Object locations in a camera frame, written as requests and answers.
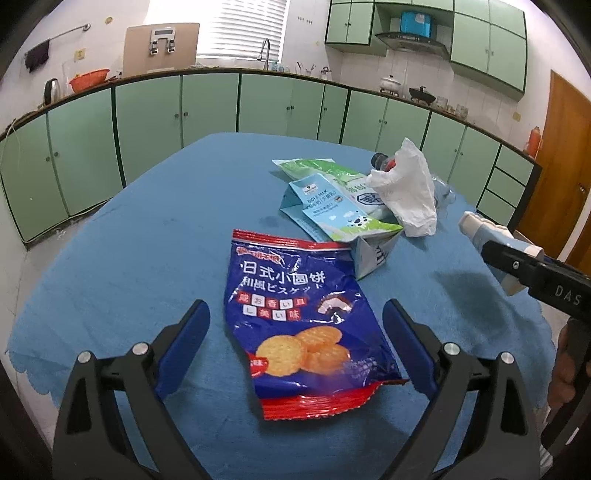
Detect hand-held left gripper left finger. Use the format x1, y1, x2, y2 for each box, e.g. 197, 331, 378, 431
52, 299, 211, 480

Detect blue biscuit bag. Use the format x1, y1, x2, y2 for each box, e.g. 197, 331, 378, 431
225, 229, 411, 421

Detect flattened milk carton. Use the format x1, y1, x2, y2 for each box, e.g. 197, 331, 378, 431
278, 174, 403, 281

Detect green and white pouch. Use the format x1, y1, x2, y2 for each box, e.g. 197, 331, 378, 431
271, 158, 387, 220

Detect white plastic bag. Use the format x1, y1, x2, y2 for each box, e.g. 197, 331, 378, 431
367, 137, 438, 238

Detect red label plastic bottle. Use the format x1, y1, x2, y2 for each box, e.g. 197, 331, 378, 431
370, 152, 458, 206

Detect black range hood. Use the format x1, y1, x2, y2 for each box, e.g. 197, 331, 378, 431
375, 31, 450, 59

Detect wooden board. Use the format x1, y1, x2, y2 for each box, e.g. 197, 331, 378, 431
123, 23, 201, 77

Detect person's right hand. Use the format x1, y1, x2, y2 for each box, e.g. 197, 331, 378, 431
547, 323, 577, 412

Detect blue scalloped table cloth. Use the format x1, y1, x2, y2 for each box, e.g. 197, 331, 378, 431
7, 133, 557, 480

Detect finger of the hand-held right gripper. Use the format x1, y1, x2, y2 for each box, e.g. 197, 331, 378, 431
480, 240, 546, 289

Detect steel towel rail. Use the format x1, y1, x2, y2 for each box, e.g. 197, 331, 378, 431
23, 24, 92, 56

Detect white window blind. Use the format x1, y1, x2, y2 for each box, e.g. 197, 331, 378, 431
195, 0, 290, 61

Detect brown wooden door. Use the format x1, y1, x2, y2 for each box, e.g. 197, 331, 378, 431
510, 69, 591, 278

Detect green wall cabinets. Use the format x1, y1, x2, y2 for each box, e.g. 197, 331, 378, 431
324, 0, 528, 98

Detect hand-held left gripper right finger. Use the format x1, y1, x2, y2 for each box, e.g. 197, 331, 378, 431
382, 298, 541, 480

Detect orange plastic basin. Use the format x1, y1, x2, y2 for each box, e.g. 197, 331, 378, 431
69, 69, 112, 92

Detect blue and white paper cup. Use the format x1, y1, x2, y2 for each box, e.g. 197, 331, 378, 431
458, 211, 544, 297

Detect dark hanging towel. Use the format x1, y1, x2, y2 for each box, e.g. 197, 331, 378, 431
24, 39, 51, 73

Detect green base cabinets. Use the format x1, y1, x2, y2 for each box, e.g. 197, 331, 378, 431
0, 67, 542, 250

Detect blue box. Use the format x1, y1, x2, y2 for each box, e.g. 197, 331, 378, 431
400, 11, 436, 38

